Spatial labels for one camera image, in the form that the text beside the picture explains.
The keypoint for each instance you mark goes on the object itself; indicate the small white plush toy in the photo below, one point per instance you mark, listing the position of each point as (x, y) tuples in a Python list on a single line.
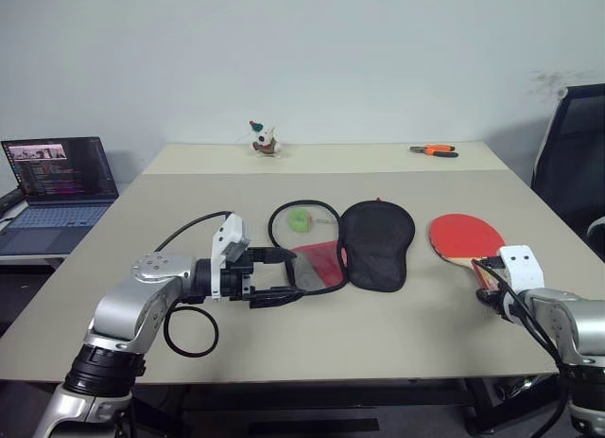
[(264, 140)]

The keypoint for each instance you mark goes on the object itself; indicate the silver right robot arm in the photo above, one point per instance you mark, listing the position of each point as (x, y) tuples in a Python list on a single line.
[(567, 320)]

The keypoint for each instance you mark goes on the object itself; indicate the black red paddle case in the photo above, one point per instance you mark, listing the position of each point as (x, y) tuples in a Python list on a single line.
[(378, 249)]

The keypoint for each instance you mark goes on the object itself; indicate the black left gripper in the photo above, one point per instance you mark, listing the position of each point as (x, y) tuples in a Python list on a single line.
[(236, 279)]

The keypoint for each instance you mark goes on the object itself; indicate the black mesh office chair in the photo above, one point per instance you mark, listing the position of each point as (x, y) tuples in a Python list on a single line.
[(572, 173)]

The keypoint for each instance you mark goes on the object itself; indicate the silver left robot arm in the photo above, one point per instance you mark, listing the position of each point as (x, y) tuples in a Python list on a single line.
[(142, 296)]

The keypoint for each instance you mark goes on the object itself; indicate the open blue laptop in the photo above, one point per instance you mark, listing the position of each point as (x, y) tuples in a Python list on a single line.
[(61, 192)]

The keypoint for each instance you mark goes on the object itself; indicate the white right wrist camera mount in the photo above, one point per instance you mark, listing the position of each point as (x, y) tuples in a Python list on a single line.
[(522, 268)]

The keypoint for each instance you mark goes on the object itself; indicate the red table tennis paddle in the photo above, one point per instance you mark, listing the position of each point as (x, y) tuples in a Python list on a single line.
[(465, 234)]

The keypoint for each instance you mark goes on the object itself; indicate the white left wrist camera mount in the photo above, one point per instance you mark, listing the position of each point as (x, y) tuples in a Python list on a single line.
[(229, 234)]

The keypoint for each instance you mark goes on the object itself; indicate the green fuzzy pompom charm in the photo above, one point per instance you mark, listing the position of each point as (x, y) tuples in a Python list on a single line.
[(300, 219)]

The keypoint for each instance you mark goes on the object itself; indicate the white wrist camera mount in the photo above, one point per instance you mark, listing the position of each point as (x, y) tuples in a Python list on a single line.
[(522, 268), (229, 234)]

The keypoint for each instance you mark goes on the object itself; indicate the black device beside laptop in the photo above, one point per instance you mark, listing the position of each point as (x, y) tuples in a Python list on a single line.
[(9, 201)]

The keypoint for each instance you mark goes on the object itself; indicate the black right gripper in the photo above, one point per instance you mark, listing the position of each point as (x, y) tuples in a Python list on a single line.
[(489, 263)]

